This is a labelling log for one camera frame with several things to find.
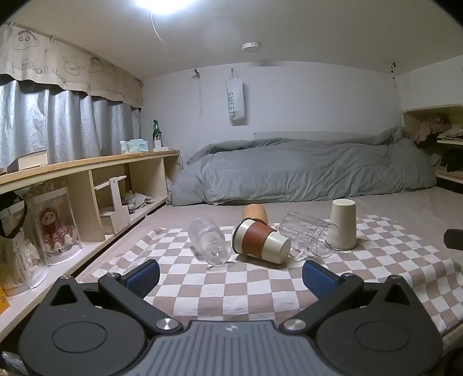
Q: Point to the clear glass mug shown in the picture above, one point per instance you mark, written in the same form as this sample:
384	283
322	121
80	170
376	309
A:
307	233

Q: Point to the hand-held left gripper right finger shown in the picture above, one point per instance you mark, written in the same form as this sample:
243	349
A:
319	280

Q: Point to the white plush in clear box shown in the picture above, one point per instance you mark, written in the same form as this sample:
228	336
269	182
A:
18	258

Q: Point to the plain cream cup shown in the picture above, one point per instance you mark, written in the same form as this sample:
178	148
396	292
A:
343	224

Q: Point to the grey cloth bundle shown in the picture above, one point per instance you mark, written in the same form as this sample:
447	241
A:
139	200

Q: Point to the lion plush in clear box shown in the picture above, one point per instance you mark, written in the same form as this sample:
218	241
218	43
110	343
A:
54	227

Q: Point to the grey curtain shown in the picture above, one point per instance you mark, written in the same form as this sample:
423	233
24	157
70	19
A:
54	123

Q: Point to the tan wooden cup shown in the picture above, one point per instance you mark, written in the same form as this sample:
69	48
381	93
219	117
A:
255	213

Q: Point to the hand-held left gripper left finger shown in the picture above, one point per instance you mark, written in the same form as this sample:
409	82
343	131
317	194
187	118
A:
142	277

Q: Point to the small wooden rack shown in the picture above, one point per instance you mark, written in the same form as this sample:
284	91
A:
117	204

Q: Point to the cartoon printed valance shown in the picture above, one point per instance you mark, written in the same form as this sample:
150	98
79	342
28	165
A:
65	68

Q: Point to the pile of folded clothes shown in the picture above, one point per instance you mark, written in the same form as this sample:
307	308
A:
436	128

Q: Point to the tissue pack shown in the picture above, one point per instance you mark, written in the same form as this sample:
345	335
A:
134	146

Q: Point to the wooden wardrobe shelf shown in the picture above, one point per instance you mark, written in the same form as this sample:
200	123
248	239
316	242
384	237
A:
434	144

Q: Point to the grey duvet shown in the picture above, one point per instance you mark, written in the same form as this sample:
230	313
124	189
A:
307	170

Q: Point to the ribbed clear glass cup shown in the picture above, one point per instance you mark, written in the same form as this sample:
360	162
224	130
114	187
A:
209	238

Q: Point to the cream cup with brown sleeve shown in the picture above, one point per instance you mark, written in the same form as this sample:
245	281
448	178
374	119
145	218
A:
261	241

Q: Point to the brown white checkered cloth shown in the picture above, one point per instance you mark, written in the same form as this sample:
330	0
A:
253	289

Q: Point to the ceiling lamp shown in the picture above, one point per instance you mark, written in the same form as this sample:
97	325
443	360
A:
159	4

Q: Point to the book on shelf top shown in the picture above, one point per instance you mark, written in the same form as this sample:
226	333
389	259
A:
30	159

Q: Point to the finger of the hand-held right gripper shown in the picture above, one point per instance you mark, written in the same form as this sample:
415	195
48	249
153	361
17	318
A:
454	239

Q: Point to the wooden shelf unit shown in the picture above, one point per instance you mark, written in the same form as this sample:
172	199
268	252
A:
83	188

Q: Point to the small white box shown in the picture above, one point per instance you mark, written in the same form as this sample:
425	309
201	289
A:
161	148

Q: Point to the green glass bottle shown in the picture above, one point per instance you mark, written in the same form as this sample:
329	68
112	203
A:
156	133

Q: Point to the white hanging bag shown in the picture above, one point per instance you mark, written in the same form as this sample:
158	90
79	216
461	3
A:
236	101

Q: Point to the white smoke detector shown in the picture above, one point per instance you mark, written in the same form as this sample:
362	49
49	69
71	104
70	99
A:
250	46

